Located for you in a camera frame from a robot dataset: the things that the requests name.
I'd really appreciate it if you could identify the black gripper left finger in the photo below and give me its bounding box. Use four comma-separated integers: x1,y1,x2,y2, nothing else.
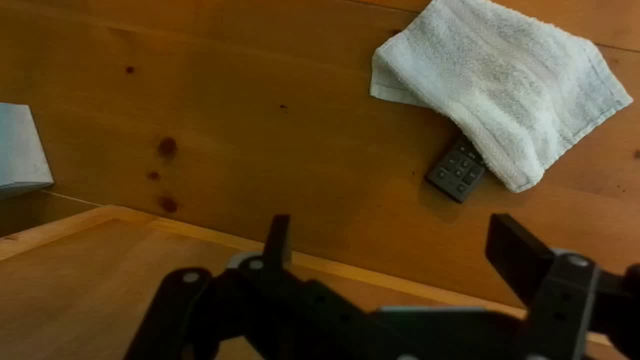
123,212,375,360

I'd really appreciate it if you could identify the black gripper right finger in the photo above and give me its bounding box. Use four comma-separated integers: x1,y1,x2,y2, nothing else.
483,212,640,360

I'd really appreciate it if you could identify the blue box with oval hole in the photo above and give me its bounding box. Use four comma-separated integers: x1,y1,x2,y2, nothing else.
0,99,56,195

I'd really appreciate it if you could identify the white terry cloth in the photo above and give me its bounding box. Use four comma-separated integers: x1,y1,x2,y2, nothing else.
367,0,635,195

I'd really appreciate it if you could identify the black remote control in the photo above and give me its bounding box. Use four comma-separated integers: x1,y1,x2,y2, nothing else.
423,134,489,203

